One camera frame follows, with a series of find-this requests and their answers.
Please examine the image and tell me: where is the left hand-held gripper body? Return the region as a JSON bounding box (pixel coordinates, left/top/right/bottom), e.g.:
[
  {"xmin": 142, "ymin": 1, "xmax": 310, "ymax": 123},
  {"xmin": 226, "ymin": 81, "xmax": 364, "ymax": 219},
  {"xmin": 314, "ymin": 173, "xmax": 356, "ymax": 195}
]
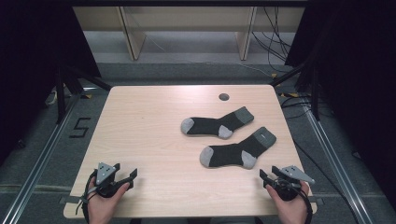
[{"xmin": 94, "ymin": 161, "xmax": 125, "ymax": 199}]

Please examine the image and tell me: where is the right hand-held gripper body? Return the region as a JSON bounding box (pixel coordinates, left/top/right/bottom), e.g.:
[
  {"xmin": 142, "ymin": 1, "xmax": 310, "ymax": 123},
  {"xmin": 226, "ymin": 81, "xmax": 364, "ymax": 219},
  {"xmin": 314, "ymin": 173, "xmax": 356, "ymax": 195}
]
[{"xmin": 270, "ymin": 164, "xmax": 316, "ymax": 202}]

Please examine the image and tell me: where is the dark sock with white mark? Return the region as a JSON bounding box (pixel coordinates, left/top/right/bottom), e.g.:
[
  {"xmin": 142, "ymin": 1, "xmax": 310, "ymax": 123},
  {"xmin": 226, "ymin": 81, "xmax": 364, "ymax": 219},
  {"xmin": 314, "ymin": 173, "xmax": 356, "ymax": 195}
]
[{"xmin": 199, "ymin": 126, "xmax": 277, "ymax": 170}]

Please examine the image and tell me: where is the dark sock with grey toe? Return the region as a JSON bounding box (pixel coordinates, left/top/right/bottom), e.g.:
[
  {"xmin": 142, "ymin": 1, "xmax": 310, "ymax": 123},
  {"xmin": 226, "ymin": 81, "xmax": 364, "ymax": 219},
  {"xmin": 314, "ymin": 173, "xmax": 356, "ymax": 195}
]
[{"xmin": 180, "ymin": 105, "xmax": 255, "ymax": 140}]

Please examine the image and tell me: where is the person's right hand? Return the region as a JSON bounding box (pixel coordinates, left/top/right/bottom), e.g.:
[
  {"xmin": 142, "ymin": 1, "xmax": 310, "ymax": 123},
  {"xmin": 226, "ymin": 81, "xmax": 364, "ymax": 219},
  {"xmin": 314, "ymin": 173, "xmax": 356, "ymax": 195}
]
[{"xmin": 265, "ymin": 181, "xmax": 310, "ymax": 224}]

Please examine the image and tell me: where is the person's left hand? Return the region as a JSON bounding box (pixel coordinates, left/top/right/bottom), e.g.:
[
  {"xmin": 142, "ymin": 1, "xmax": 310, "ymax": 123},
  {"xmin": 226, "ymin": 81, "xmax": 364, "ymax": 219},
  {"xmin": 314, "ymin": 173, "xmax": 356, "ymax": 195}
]
[{"xmin": 87, "ymin": 177, "xmax": 132, "ymax": 224}]

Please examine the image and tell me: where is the black metal stand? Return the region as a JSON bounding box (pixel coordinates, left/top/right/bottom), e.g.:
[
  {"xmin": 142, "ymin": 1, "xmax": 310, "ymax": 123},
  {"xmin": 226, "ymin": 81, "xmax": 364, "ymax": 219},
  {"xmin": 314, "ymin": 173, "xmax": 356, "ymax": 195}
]
[
  {"xmin": 55, "ymin": 62, "xmax": 112, "ymax": 125},
  {"xmin": 269, "ymin": 59, "xmax": 321, "ymax": 121}
]

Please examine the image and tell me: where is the black curtain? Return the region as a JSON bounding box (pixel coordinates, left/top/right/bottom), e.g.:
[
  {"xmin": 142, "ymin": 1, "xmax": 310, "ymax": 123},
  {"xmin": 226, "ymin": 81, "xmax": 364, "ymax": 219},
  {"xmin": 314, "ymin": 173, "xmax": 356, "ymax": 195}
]
[
  {"xmin": 0, "ymin": 0, "xmax": 102, "ymax": 166},
  {"xmin": 284, "ymin": 0, "xmax": 396, "ymax": 213}
]

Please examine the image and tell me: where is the beige wooden desk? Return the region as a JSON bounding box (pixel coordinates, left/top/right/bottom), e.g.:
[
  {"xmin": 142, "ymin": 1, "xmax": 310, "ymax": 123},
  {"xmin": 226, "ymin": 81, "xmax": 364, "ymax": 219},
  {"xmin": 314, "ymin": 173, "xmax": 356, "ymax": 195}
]
[{"xmin": 72, "ymin": 6, "xmax": 306, "ymax": 62}]

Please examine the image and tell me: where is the right hand-held gripper cable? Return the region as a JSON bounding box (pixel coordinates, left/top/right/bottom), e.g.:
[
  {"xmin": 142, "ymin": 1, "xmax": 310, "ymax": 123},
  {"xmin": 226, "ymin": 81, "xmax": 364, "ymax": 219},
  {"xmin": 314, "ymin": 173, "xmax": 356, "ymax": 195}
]
[{"xmin": 289, "ymin": 178, "xmax": 314, "ymax": 224}]

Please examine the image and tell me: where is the black floor cable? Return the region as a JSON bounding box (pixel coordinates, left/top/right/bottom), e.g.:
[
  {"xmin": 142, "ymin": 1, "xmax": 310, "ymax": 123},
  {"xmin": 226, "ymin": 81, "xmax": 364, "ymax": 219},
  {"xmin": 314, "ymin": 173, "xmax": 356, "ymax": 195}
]
[{"xmin": 279, "ymin": 92, "xmax": 359, "ymax": 224}]

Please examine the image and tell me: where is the aluminium floor rail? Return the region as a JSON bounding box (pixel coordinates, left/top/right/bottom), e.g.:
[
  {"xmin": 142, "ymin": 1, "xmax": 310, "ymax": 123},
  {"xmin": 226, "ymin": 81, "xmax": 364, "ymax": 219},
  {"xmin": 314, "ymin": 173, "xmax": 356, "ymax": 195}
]
[
  {"xmin": 303, "ymin": 105, "xmax": 379, "ymax": 224},
  {"xmin": 0, "ymin": 92, "xmax": 82, "ymax": 224}
]

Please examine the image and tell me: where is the thin white floor cable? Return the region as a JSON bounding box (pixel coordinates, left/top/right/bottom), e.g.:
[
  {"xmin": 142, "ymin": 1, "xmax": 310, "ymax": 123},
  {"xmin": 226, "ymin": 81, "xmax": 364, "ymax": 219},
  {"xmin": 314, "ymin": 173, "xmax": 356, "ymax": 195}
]
[{"xmin": 146, "ymin": 34, "xmax": 273, "ymax": 77}]

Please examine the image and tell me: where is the bundle of black cables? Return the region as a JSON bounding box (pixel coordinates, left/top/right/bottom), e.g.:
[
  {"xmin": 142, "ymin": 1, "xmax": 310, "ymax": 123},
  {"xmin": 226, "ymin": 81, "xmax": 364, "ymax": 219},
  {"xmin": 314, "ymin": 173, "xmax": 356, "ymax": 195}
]
[{"xmin": 251, "ymin": 7, "xmax": 292, "ymax": 74}]

